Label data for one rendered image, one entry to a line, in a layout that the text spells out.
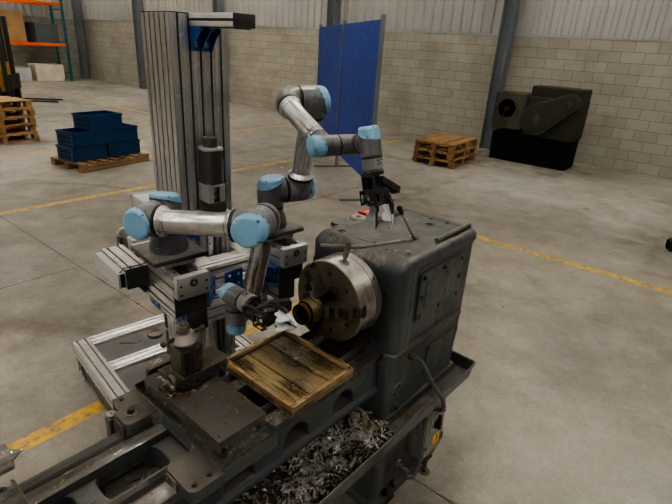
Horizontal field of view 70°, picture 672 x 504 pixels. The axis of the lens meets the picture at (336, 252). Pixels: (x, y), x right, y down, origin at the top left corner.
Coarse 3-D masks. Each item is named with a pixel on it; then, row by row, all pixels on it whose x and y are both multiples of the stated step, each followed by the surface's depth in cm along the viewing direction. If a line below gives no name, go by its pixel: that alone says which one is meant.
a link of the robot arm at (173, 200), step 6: (156, 192) 185; (162, 192) 186; (168, 192) 187; (150, 198) 182; (156, 198) 180; (162, 198) 180; (168, 198) 181; (174, 198) 183; (180, 198) 187; (168, 204) 181; (174, 204) 183; (180, 204) 187
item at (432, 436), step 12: (420, 360) 194; (432, 384) 198; (444, 408) 207; (432, 420) 222; (420, 432) 222; (432, 432) 227; (408, 444) 229; (420, 444) 223; (432, 444) 231; (420, 456) 225; (396, 468) 226; (420, 468) 246
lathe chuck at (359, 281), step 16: (336, 256) 178; (320, 272) 176; (336, 272) 171; (352, 272) 170; (304, 288) 185; (336, 288) 173; (352, 288) 168; (368, 288) 171; (352, 304) 170; (368, 304) 171; (336, 320) 178; (352, 320) 172; (368, 320) 174; (336, 336) 180; (352, 336) 174
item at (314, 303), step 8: (296, 304) 169; (304, 304) 167; (312, 304) 168; (320, 304) 171; (296, 312) 170; (304, 312) 166; (312, 312) 167; (320, 312) 169; (296, 320) 170; (304, 320) 167; (312, 320) 168
